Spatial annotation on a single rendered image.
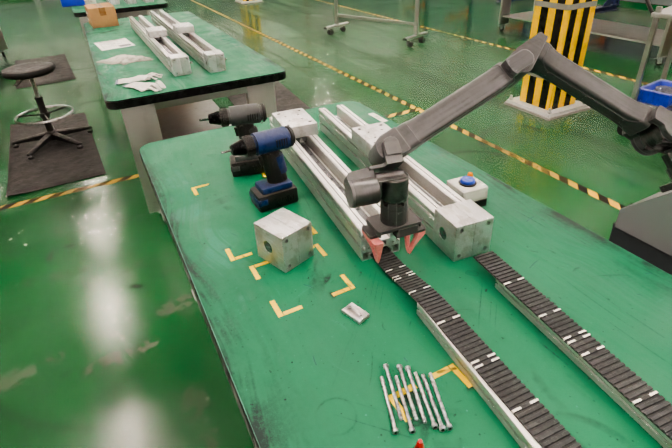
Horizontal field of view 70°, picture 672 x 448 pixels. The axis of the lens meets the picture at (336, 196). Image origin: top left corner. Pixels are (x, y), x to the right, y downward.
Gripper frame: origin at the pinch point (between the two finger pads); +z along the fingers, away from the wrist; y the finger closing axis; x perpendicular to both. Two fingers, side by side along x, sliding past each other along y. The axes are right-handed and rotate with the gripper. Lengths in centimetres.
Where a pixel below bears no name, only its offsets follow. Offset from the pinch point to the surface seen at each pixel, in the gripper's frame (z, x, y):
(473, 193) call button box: -0.3, -13.7, -31.3
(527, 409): 1.5, 41.5, -1.0
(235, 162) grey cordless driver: 0, -62, 22
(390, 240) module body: 1.0, -5.9, -2.5
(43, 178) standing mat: 80, -271, 124
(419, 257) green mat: 4.7, -1.5, -7.9
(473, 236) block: -1.0, 3.2, -18.8
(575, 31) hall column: 18, -208, -270
